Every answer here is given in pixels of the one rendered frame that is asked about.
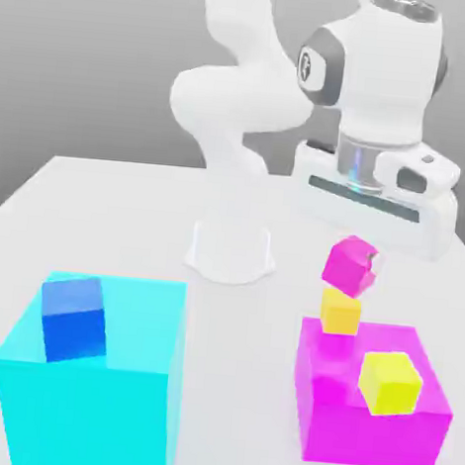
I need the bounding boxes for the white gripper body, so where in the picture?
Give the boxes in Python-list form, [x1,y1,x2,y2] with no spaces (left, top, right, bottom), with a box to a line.
[285,139,464,264]

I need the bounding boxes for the small magenta cube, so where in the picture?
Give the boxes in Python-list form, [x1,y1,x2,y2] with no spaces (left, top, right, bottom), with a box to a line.
[320,232,382,302]

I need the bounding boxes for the small orange cube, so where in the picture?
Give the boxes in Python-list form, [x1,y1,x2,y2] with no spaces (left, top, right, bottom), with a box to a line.
[318,286,364,338]

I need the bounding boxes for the small yellow cube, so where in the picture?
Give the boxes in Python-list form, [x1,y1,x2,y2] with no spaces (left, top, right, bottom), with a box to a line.
[355,347,426,420]

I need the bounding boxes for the small blue cube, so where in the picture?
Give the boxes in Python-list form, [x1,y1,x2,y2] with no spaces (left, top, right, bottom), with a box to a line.
[35,272,115,368]

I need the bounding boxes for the large magenta box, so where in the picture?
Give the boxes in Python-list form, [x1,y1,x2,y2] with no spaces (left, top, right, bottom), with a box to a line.
[286,316,462,465]

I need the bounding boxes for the large cyan box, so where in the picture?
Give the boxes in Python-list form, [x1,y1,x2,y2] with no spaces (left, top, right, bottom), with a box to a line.
[0,265,192,465]

